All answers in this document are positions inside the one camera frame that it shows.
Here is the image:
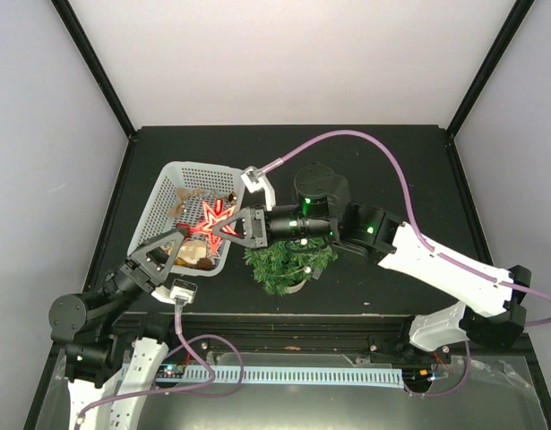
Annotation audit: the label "red star ornament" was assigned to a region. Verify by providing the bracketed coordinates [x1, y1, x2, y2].
[189, 199, 236, 256]

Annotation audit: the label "fairy light string white bulbs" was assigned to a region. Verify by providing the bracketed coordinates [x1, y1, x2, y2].
[281, 238, 332, 280]

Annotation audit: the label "small green christmas tree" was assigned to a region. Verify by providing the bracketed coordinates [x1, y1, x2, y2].
[244, 238, 339, 296]

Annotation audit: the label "white plastic perforated basket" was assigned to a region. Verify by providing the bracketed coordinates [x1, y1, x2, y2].
[126, 161, 245, 254]

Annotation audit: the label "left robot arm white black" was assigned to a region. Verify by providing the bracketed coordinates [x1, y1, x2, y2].
[48, 228, 188, 429]

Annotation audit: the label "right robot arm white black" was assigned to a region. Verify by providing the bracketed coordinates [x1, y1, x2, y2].
[212, 163, 531, 361]

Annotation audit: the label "wooden tree slice ornament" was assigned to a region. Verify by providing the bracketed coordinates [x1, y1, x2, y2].
[175, 240, 209, 267]

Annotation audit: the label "white tree pot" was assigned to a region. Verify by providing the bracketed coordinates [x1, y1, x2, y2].
[283, 279, 307, 295]

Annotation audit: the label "silver gold berry sprig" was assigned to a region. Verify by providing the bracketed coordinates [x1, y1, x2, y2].
[191, 188, 223, 200]

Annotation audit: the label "brown pine cone front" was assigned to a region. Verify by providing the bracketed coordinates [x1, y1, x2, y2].
[195, 257, 215, 271]

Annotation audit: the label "burlap bow ornament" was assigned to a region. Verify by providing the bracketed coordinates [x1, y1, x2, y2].
[168, 188, 191, 218]

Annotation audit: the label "clear battery box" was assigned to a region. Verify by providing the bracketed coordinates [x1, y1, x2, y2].
[312, 268, 323, 280]

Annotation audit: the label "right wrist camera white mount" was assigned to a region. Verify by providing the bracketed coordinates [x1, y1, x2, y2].
[240, 166, 276, 211]

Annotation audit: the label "light blue slotted cable duct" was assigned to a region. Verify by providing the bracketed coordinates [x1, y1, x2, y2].
[156, 363, 405, 390]

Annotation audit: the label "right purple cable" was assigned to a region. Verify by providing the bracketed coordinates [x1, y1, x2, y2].
[260, 129, 551, 399]

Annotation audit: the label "black frame post left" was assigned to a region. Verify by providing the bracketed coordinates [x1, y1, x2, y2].
[51, 0, 136, 139]

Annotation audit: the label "black frame post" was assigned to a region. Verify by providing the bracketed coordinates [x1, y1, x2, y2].
[51, 0, 136, 139]
[446, 0, 535, 139]

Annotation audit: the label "black frame post right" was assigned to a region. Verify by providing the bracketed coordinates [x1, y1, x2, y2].
[446, 0, 535, 139]

